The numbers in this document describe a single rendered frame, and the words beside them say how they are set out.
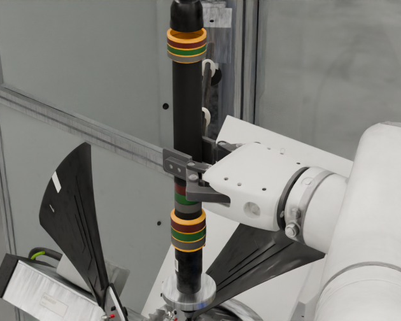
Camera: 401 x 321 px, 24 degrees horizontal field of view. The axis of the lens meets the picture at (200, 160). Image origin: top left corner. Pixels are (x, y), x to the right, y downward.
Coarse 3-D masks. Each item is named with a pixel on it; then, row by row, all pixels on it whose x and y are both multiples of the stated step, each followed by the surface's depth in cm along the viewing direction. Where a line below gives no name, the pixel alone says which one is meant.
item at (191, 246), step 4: (204, 236) 114; (172, 240) 115; (176, 240) 114; (200, 240) 114; (204, 240) 115; (172, 244) 115; (176, 244) 114; (180, 244) 114; (184, 244) 113; (188, 244) 113; (192, 244) 113; (196, 244) 114; (200, 244) 114; (180, 248) 114; (184, 248) 114; (188, 248) 114; (192, 248) 114; (196, 248) 114
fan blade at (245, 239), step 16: (240, 224) 139; (240, 240) 135; (256, 240) 130; (272, 240) 128; (288, 240) 125; (224, 256) 136; (240, 256) 130; (256, 256) 128; (272, 256) 126; (288, 256) 124; (304, 256) 122; (320, 256) 121; (208, 272) 136; (224, 272) 131; (240, 272) 128; (256, 272) 126; (272, 272) 123; (224, 288) 128; (240, 288) 125
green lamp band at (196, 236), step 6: (204, 228) 114; (174, 234) 114; (180, 234) 113; (186, 234) 113; (192, 234) 113; (198, 234) 113; (204, 234) 114; (180, 240) 113; (186, 240) 113; (192, 240) 113
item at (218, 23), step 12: (204, 12) 168; (216, 12) 168; (228, 12) 168; (204, 24) 164; (216, 24) 164; (228, 24) 164; (216, 36) 164; (228, 36) 163; (216, 48) 165; (228, 48) 165; (216, 60) 166; (228, 60) 166
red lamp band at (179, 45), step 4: (168, 40) 101; (204, 40) 101; (172, 44) 100; (176, 44) 100; (180, 44) 100; (184, 44) 100; (188, 44) 100; (192, 44) 100; (196, 44) 100; (200, 44) 100; (184, 48) 100; (188, 48) 100
